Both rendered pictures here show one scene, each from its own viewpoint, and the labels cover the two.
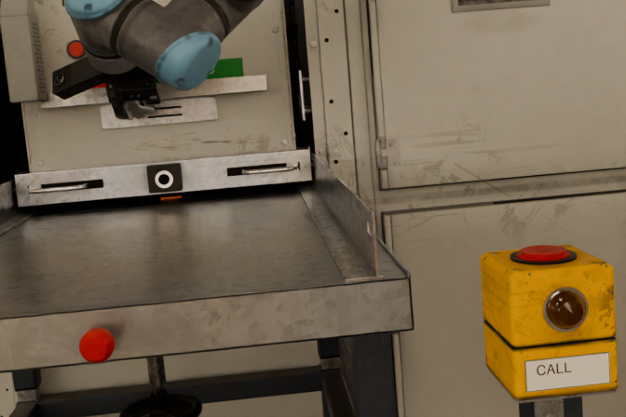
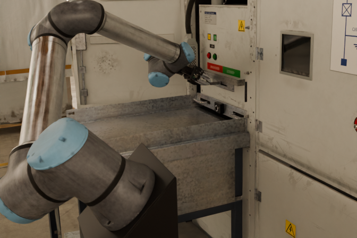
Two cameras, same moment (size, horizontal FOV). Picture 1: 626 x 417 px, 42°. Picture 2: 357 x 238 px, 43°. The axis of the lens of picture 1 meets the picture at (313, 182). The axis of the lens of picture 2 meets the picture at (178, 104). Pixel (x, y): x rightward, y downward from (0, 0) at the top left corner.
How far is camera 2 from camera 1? 1.86 m
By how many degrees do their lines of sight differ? 69
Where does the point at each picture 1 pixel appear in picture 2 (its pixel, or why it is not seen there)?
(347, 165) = (253, 125)
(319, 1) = (250, 56)
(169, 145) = (224, 96)
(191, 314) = not seen: hidden behind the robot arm
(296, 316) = not seen: hidden behind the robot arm
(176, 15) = (154, 65)
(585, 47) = (323, 107)
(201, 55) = (154, 78)
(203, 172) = (228, 109)
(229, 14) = (169, 66)
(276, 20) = not seen: hidden behind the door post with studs
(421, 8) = (271, 68)
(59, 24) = (206, 45)
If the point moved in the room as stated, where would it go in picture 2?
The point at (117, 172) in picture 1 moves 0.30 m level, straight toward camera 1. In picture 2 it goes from (212, 100) to (163, 110)
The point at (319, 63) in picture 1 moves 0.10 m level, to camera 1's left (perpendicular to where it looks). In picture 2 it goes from (249, 81) to (238, 77)
